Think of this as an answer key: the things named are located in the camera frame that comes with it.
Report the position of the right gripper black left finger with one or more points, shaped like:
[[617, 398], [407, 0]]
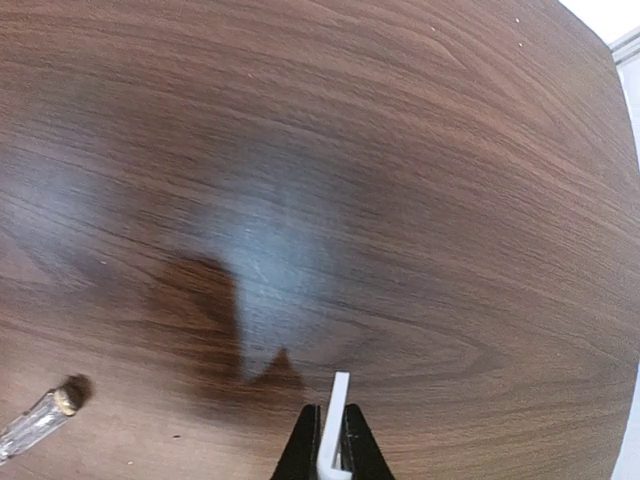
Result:
[[299, 457]]

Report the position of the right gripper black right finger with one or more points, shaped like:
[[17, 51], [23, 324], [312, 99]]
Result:
[[360, 453]]

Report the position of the white battery compartment cover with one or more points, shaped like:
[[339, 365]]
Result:
[[328, 466]]

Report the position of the clear handle screwdriver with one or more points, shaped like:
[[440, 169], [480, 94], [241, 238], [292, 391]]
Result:
[[48, 414]]

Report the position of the right aluminium corner post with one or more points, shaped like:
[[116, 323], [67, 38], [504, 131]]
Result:
[[627, 48]]

